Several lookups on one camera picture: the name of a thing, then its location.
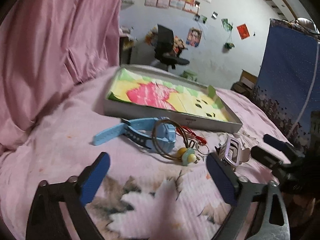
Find red paper square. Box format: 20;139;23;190
237;24;250;40

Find wooden desk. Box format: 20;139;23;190
119;27;137;65

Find red string bracelet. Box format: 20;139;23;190
175;125;208;145

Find pink floral bedspread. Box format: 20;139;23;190
0;65;292;240

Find silver ring hoops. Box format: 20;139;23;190
195;143;210;156

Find colourful cartoon paper liner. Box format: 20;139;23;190
107;68;231;122

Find blue starry wardrobe cover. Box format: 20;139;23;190
252;19;319;152

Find anime character poster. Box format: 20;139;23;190
185;28;202;48

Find pink curtain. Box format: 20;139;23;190
1;0;121;152

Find green plastic stool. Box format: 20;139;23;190
180;70;197;82

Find beige square watch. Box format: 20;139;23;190
215;136;251;171

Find brown cord bead necklace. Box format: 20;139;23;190
151;119;201;167

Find green hanging ornament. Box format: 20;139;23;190
224;42;235;50

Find black office chair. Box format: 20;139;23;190
150;24;190;72

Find light blue digital watch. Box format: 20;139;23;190
92;118;176;153

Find grey cardboard tray box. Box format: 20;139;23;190
104;65;242;133

